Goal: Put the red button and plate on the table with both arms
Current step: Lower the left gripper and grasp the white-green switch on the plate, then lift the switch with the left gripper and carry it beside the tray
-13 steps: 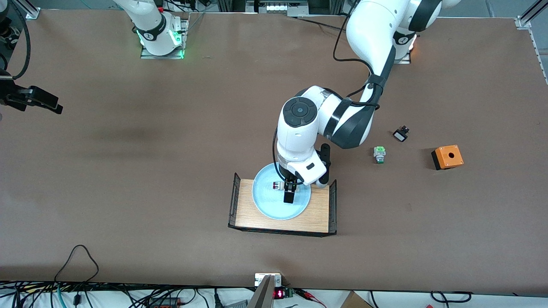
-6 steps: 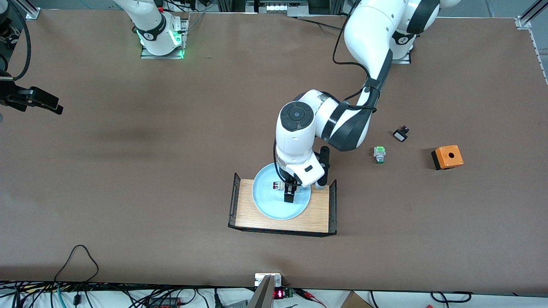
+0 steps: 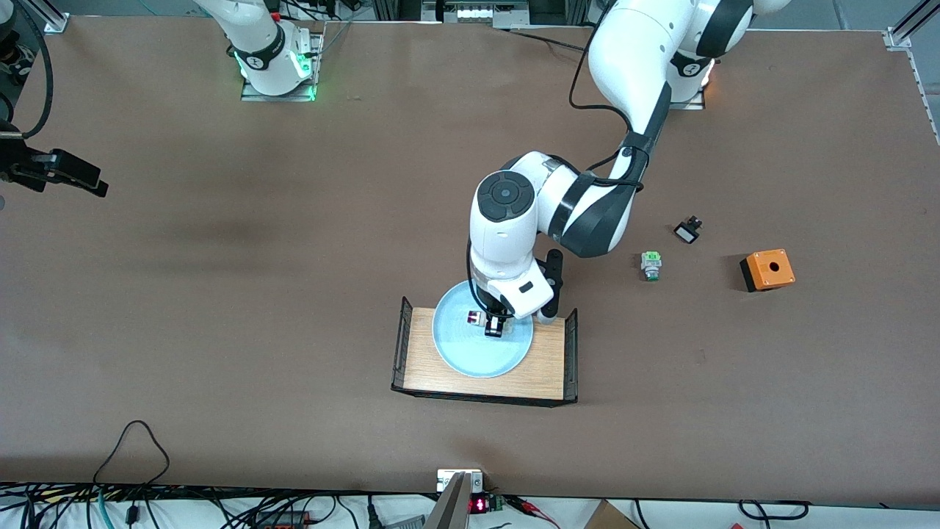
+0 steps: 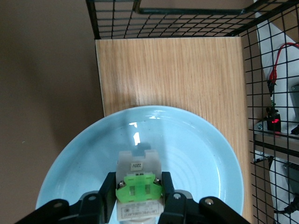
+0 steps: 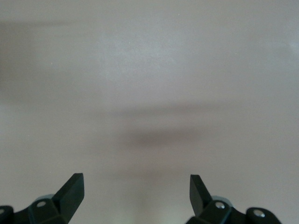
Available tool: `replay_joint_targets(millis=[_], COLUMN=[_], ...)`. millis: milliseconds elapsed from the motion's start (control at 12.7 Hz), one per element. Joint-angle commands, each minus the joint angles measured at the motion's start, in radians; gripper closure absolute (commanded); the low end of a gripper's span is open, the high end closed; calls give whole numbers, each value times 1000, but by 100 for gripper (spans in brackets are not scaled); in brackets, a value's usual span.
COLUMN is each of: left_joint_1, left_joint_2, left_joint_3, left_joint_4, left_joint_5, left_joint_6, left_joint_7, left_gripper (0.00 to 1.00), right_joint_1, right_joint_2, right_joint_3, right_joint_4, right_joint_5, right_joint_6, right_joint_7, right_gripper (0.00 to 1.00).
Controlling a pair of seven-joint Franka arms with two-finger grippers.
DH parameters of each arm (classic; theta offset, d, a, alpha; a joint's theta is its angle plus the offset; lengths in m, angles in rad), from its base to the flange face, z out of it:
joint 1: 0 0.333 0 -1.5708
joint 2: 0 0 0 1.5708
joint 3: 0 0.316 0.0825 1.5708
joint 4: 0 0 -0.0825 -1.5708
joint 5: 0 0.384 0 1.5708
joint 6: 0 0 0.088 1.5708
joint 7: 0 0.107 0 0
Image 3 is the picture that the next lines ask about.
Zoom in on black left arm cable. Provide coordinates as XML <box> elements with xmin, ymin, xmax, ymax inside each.
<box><xmin>568</xmin><ymin>40</ymin><xmax>654</xmax><ymax>193</ymax></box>

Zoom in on thin black table cable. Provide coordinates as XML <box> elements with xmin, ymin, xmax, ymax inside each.
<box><xmin>498</xmin><ymin>26</ymin><xmax>593</xmax><ymax>52</ymax></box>

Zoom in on wooden shelf with wire sides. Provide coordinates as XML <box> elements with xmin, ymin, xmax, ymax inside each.
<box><xmin>390</xmin><ymin>296</ymin><xmax>579</xmax><ymax>407</ymax></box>

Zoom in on aluminium frame profile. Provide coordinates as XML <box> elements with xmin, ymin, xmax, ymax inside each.
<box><xmin>22</xmin><ymin>0</ymin><xmax>71</xmax><ymax>35</ymax></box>
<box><xmin>883</xmin><ymin>0</ymin><xmax>940</xmax><ymax>51</ymax></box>

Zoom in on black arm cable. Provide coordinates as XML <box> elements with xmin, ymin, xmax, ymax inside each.
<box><xmin>13</xmin><ymin>0</ymin><xmax>57</xmax><ymax>137</ymax></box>
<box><xmin>568</xmin><ymin>40</ymin><xmax>654</xmax><ymax>193</ymax></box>

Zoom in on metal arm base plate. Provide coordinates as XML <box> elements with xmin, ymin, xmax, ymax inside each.
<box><xmin>241</xmin><ymin>29</ymin><xmax>325</xmax><ymax>102</ymax></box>
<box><xmin>665</xmin><ymin>70</ymin><xmax>707</xmax><ymax>111</ymax></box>

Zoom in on looped thin black cable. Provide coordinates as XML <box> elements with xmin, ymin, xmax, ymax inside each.
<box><xmin>92</xmin><ymin>420</ymin><xmax>172</xmax><ymax>490</ymax></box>

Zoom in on grey metal camera mount bracket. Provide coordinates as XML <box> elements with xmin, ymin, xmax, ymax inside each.
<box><xmin>424</xmin><ymin>469</ymin><xmax>485</xmax><ymax>529</ymax></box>

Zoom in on tangled black cable bundle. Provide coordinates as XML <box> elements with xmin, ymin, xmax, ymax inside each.
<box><xmin>0</xmin><ymin>481</ymin><xmax>346</xmax><ymax>529</ymax></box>

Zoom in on brown cardboard box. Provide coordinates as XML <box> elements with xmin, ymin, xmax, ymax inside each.
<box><xmin>584</xmin><ymin>500</ymin><xmax>641</xmax><ymax>529</ymax></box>

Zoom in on black power strip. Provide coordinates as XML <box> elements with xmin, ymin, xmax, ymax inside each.
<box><xmin>250</xmin><ymin>510</ymin><xmax>311</xmax><ymax>529</ymax></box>

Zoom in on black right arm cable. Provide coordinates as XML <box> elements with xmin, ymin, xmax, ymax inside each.
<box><xmin>13</xmin><ymin>0</ymin><xmax>57</xmax><ymax>137</ymax></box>

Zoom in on coiled black floor cable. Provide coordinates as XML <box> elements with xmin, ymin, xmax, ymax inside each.
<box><xmin>737</xmin><ymin>499</ymin><xmax>811</xmax><ymax>520</ymax></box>

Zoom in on lit control unit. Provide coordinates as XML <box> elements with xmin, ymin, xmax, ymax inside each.
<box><xmin>422</xmin><ymin>0</ymin><xmax>531</xmax><ymax>26</ymax></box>

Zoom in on orange button enclosure box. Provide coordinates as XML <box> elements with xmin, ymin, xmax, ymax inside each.
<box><xmin>739</xmin><ymin>248</ymin><xmax>797</xmax><ymax>293</ymax></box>

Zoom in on red clip leads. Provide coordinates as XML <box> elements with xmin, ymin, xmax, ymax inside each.
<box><xmin>505</xmin><ymin>495</ymin><xmax>560</xmax><ymax>529</ymax></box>

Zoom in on light blue round plate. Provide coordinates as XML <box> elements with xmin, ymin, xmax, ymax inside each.
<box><xmin>432</xmin><ymin>279</ymin><xmax>535</xmax><ymax>380</ymax></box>

